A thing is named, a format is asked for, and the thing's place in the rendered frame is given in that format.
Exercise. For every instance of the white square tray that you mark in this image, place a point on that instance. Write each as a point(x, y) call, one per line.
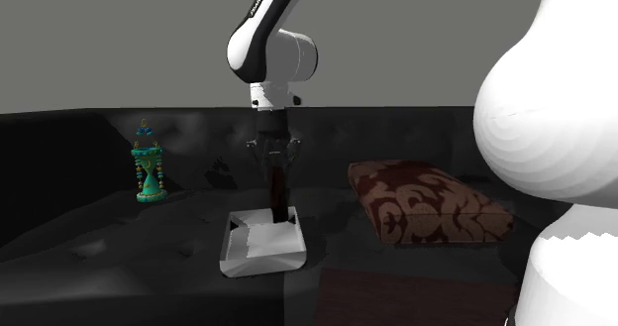
point(270, 247)

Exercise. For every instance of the black sofa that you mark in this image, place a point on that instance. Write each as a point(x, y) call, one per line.
point(145, 252)

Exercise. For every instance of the red patterned cushion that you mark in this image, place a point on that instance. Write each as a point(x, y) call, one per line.
point(425, 204)

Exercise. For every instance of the dark red slim bottle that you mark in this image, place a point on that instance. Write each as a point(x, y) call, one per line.
point(278, 194)

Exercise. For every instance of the teal hourglass figure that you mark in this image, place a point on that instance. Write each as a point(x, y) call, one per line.
point(150, 175)

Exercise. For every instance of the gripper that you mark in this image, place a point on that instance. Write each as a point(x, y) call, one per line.
point(272, 124)

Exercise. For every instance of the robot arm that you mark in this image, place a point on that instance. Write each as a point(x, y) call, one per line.
point(545, 122)

